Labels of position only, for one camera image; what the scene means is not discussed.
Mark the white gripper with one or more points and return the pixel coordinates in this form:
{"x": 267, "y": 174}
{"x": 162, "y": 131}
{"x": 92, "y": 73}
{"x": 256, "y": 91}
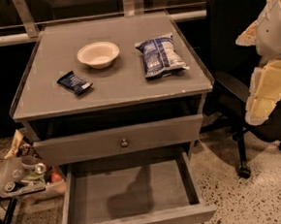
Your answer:
{"x": 275, "y": 36}

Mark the dark blue rxbar wrapper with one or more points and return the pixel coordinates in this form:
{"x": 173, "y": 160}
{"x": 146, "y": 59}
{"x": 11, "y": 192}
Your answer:
{"x": 74, "y": 83}

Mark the grey top drawer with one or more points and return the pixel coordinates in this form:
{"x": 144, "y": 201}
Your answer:
{"x": 99, "y": 144}

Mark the grey wooden drawer cabinet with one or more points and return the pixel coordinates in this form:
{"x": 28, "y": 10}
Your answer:
{"x": 117, "y": 104}

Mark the round metal drawer knob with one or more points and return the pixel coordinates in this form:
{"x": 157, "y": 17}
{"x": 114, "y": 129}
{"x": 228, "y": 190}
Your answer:
{"x": 124, "y": 143}

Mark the open grey middle drawer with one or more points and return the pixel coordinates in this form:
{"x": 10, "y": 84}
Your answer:
{"x": 149, "y": 187}

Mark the black office chair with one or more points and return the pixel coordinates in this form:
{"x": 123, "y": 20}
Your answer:
{"x": 232, "y": 65}

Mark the blue white chip bag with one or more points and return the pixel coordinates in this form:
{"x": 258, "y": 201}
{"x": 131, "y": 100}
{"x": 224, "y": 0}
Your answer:
{"x": 159, "y": 57}

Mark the white paper bowl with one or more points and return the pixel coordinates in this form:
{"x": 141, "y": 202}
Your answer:
{"x": 98, "y": 55}

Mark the red apple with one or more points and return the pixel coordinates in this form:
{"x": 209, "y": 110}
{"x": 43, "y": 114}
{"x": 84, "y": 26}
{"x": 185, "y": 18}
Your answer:
{"x": 55, "y": 177}

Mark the silver can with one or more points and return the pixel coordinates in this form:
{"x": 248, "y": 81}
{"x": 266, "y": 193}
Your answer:
{"x": 40, "y": 168}

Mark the metal railing bar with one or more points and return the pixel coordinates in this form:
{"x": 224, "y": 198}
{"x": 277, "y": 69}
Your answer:
{"x": 24, "y": 38}

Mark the yellow snack bag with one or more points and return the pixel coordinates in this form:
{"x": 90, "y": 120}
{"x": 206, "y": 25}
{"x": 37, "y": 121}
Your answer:
{"x": 18, "y": 137}

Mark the clear plastic bin of items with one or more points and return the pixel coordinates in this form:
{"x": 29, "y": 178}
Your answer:
{"x": 18, "y": 181}

